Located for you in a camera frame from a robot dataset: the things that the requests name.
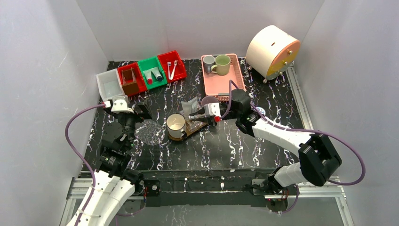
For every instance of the clear textured square holder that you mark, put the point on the clear textured square holder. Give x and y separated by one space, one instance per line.
192 126

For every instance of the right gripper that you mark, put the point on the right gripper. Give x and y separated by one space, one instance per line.
203 115

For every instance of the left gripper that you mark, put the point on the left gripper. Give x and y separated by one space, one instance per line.
137 111

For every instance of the blue cap toothpaste tube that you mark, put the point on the blue cap toothpaste tube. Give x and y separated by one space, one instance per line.
157 74

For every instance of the red plastic bin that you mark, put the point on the red plastic bin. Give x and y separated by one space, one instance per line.
180 72
138 75

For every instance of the white plastic bin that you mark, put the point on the white plastic bin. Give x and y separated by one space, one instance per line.
109 85

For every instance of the green mug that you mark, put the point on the green mug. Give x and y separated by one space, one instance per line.
222 65

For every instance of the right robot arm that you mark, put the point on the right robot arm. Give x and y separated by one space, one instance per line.
318 158

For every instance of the green plastic bin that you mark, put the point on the green plastic bin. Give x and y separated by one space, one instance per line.
148 64

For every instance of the pink perforated basket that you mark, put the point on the pink perforated basket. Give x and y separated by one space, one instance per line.
217 85

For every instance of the pink cap toothpaste tube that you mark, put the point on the pink cap toothpaste tube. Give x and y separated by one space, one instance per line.
148 76

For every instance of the grey mug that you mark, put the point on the grey mug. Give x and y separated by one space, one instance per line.
208 61

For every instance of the left red plastic bin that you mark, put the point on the left red plastic bin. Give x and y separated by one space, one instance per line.
138 75

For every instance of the white cylindrical appliance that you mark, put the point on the white cylindrical appliance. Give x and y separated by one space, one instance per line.
271 52

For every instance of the orange cap toothpaste tube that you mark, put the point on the orange cap toothpaste tube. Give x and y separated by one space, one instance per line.
187 108

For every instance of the white ribbed mug black rim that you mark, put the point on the white ribbed mug black rim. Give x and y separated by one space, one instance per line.
176 125

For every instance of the brown oval wooden tray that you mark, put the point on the brown oval wooden tray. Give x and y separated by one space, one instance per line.
188 134

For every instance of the white toothbrush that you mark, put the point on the white toothbrush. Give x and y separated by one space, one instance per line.
169 66
171 74

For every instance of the purple mug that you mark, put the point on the purple mug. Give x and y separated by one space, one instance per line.
208 101

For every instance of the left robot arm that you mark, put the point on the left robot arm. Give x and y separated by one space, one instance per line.
112 182

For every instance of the beige toothbrush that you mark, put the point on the beige toothbrush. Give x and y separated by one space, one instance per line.
197 117

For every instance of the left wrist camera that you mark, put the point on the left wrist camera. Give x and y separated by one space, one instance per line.
118 104

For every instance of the black cap toothpaste tube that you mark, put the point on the black cap toothpaste tube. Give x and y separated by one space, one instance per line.
193 104

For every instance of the brown wooden holder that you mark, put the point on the brown wooden holder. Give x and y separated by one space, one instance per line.
129 82

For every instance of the right red plastic bin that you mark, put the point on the right red plastic bin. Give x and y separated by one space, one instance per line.
180 72

